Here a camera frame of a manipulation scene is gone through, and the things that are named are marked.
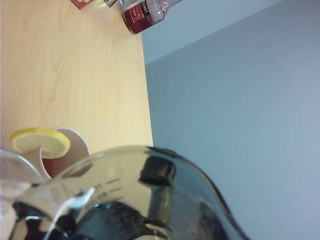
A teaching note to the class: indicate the beige paper cup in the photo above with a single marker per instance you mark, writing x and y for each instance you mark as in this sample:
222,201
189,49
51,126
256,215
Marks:
80,150

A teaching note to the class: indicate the yellow lemon slice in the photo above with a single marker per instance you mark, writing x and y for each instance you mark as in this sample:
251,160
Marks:
30,142

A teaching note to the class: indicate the small metal bar tool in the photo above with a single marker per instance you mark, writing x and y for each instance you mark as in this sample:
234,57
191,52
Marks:
110,2

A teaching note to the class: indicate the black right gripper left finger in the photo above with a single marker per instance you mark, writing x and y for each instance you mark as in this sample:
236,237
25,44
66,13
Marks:
37,220

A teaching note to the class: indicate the clear stemmed wine glass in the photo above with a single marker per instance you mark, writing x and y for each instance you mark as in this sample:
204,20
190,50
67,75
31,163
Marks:
15,162

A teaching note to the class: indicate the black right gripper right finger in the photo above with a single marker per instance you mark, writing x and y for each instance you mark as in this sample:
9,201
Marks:
212,220

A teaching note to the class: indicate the red syrup glass bottle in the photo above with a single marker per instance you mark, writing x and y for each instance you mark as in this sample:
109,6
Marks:
145,17

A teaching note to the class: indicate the smoke grey glass measuring cup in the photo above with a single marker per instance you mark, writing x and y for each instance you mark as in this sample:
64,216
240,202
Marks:
125,175

